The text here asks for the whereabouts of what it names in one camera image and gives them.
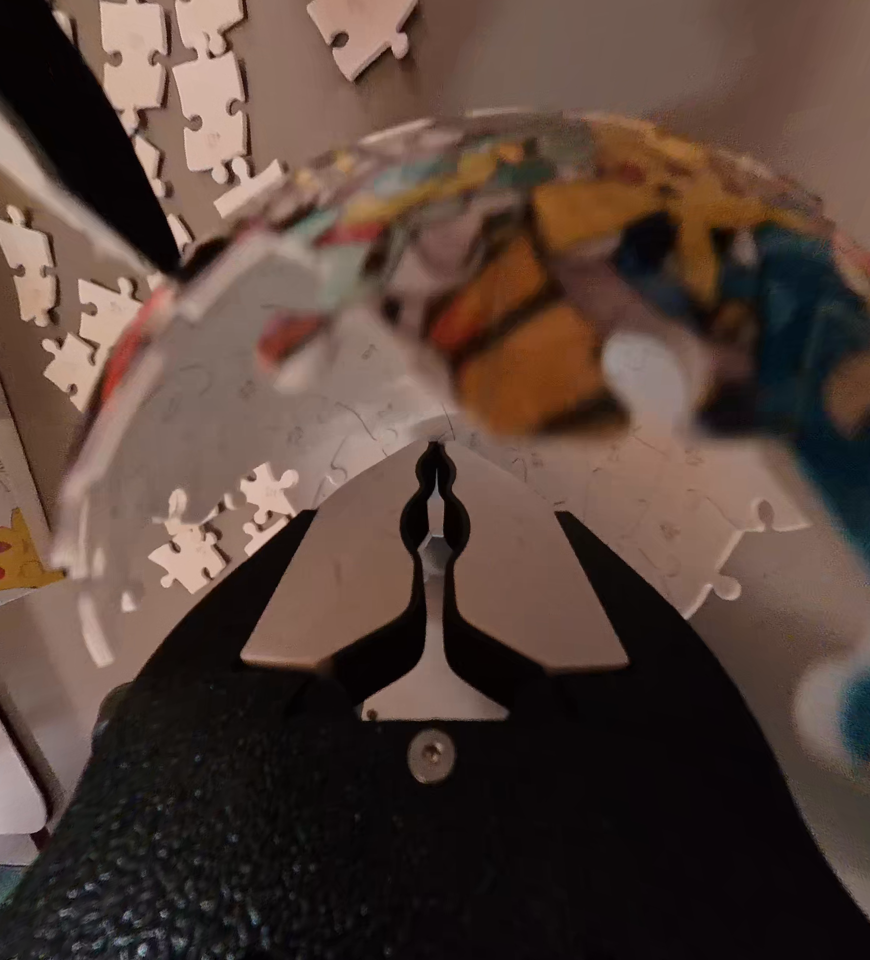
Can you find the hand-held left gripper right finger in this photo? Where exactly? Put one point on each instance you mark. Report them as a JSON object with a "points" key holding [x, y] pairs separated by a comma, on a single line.
{"points": [[532, 592]]}

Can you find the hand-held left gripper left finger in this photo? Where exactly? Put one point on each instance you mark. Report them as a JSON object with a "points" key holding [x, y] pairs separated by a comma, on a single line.
{"points": [[330, 585]]}

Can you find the colourful puzzle ball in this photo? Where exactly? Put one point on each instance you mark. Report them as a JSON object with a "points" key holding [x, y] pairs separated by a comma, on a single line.
{"points": [[525, 352]]}

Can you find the blue puzzle box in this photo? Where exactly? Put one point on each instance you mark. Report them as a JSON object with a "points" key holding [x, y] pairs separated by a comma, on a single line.
{"points": [[0, 555]]}

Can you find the scattered loose puzzle pieces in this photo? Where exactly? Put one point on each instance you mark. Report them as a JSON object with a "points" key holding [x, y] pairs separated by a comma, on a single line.
{"points": [[210, 112]]}

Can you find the dark bar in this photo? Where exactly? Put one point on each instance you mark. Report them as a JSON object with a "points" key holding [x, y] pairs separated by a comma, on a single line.
{"points": [[67, 97]]}

